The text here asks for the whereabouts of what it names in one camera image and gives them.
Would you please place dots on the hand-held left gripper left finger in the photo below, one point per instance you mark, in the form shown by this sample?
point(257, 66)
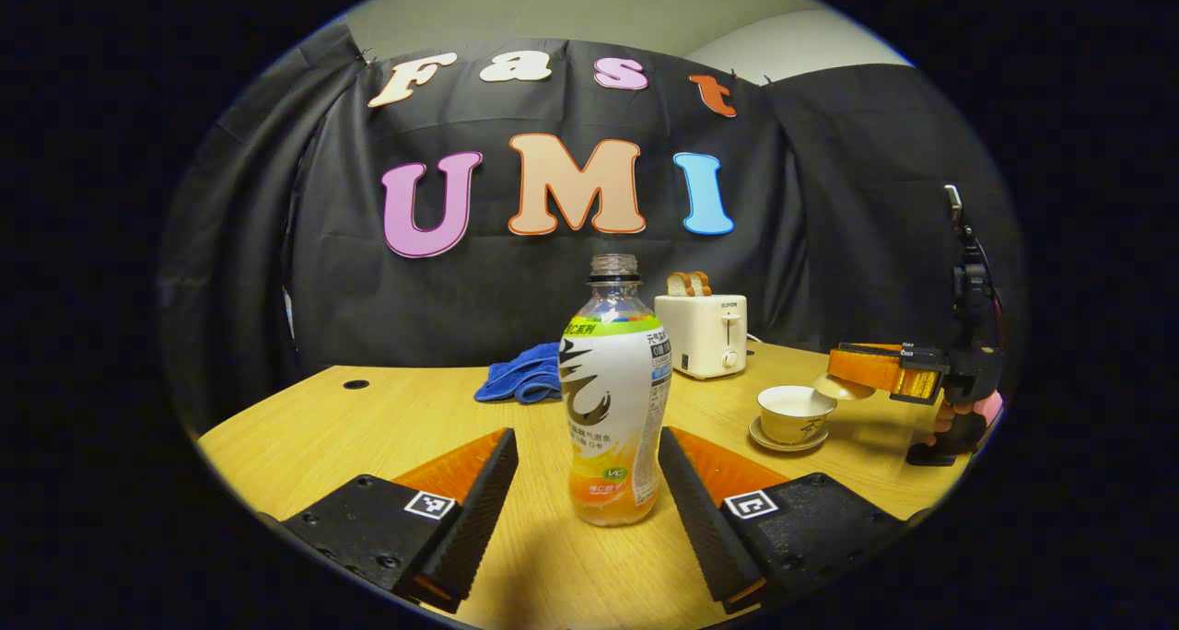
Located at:
point(484, 510)

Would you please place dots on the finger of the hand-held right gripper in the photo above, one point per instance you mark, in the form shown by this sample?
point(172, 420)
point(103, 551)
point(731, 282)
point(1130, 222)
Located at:
point(870, 346)
point(875, 370)

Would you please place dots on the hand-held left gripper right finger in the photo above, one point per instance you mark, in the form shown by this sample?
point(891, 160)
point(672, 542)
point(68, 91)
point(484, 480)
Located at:
point(695, 510)

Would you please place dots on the white teacup lid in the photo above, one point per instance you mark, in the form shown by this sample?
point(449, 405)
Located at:
point(843, 389)

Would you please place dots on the white ceramic teacup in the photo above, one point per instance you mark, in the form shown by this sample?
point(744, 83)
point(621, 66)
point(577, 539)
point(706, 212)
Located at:
point(797, 414)

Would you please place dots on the clear water bottle orange label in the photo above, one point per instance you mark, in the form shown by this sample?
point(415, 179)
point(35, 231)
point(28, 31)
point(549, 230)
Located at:
point(612, 400)

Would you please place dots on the white ceramic saucer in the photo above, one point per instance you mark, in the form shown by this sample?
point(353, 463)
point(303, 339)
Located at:
point(769, 438)

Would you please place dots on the black backdrop cloth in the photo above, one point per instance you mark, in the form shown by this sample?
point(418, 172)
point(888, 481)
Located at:
point(829, 243)

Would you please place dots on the blue towel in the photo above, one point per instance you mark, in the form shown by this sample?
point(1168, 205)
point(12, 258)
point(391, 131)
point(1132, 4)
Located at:
point(520, 377)

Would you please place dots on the white toaster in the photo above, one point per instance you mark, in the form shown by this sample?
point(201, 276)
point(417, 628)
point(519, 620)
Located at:
point(700, 335)

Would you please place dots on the toast bread slice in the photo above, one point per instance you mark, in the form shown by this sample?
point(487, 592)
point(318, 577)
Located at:
point(702, 283)
point(678, 285)

